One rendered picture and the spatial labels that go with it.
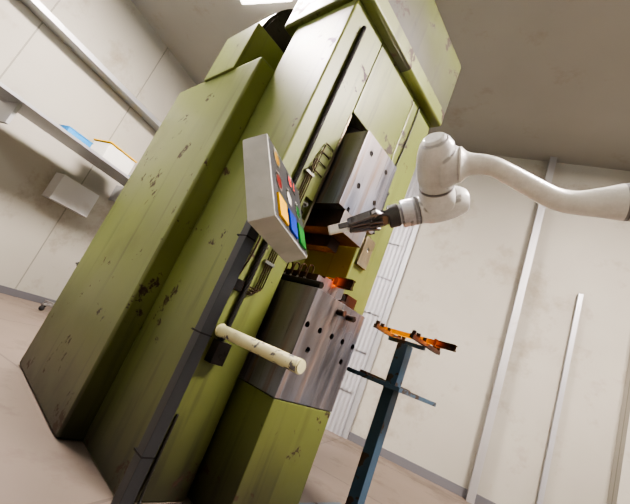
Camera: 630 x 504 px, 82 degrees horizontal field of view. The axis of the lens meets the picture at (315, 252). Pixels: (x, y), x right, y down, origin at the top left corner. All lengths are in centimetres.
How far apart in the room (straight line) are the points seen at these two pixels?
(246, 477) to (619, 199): 143
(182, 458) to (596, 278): 413
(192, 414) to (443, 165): 121
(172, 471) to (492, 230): 402
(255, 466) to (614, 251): 416
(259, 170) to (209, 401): 91
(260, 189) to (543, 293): 382
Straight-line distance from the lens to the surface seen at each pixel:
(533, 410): 428
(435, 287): 441
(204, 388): 151
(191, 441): 158
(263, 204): 100
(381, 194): 187
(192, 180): 185
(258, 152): 110
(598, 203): 121
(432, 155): 106
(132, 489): 124
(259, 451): 152
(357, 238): 172
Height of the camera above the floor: 67
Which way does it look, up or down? 15 degrees up
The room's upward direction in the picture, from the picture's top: 22 degrees clockwise
